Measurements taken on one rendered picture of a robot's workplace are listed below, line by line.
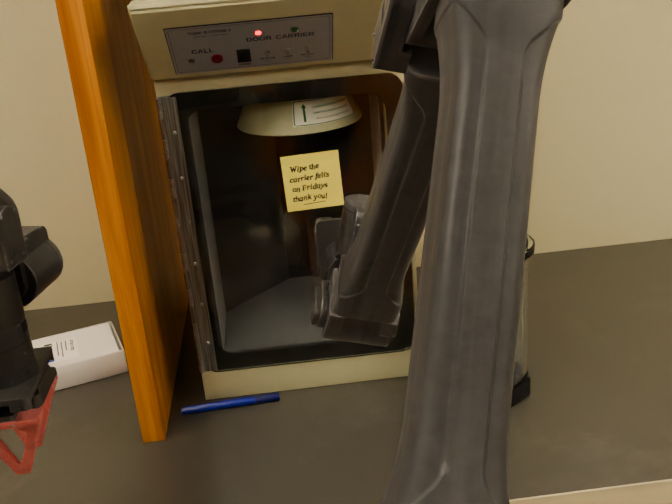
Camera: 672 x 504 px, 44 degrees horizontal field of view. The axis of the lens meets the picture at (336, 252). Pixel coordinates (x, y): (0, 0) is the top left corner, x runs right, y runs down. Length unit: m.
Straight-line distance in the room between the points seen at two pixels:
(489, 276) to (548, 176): 1.23
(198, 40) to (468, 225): 0.62
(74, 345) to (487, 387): 1.04
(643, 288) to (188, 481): 0.85
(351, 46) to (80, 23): 0.31
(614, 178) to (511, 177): 1.27
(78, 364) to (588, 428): 0.75
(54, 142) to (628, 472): 1.09
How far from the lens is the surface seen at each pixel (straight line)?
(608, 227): 1.73
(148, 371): 1.13
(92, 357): 1.34
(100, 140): 1.02
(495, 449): 0.42
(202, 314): 1.17
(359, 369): 1.23
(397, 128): 0.63
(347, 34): 1.01
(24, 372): 0.85
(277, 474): 1.08
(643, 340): 1.36
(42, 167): 1.60
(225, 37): 0.99
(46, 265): 0.88
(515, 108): 0.45
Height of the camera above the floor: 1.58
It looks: 22 degrees down
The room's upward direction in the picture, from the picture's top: 5 degrees counter-clockwise
